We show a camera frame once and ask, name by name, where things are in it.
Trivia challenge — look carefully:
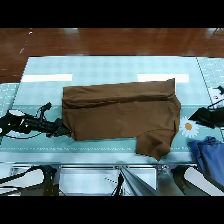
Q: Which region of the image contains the black cable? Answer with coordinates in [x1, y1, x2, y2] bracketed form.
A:
[111, 172, 126, 197]

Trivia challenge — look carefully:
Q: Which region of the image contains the brown T-shirt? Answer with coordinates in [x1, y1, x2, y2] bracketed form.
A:
[61, 78, 182, 162]

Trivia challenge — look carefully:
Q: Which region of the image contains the silver frame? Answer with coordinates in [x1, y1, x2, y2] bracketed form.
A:
[0, 161, 224, 197]

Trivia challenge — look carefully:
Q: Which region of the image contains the blue garment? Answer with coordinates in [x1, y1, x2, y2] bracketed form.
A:
[186, 135, 224, 188]

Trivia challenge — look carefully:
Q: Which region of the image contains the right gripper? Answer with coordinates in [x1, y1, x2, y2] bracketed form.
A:
[187, 106, 218, 130]

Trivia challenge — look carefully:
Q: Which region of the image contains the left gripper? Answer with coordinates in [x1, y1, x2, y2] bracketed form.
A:
[45, 117, 73, 139]

